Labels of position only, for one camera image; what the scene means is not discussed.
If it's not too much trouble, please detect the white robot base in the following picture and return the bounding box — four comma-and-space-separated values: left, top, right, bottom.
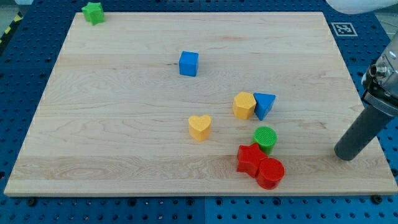
326, 0, 397, 14

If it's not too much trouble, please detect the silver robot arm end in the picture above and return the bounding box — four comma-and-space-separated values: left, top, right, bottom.
361, 33, 397, 116

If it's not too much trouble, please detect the yellow heart block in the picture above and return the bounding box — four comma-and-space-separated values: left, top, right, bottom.
188, 114, 212, 141

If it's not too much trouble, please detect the yellow hexagon block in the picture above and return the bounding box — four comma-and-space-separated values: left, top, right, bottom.
233, 91, 256, 119

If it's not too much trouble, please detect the blue cube block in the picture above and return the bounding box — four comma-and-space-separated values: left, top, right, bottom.
178, 51, 199, 77

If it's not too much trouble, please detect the light wooden board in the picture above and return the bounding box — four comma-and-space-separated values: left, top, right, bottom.
4, 12, 397, 197

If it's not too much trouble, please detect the blue triangle block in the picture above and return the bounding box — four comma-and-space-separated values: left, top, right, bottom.
254, 93, 276, 121

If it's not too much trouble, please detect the red star block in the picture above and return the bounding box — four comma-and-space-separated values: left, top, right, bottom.
236, 142, 268, 178

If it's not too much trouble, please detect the green cylinder block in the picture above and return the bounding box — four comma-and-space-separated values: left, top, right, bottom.
253, 126, 277, 155

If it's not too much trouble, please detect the red cylinder block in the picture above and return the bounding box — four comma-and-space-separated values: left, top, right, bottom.
256, 158, 285, 190

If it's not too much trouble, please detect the green star block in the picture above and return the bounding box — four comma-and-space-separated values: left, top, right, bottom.
81, 2, 105, 26

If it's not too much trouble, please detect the white fiducial marker tag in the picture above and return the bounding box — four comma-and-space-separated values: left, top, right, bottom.
331, 22, 358, 37

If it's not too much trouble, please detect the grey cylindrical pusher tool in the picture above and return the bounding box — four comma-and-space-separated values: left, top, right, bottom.
334, 105, 393, 161

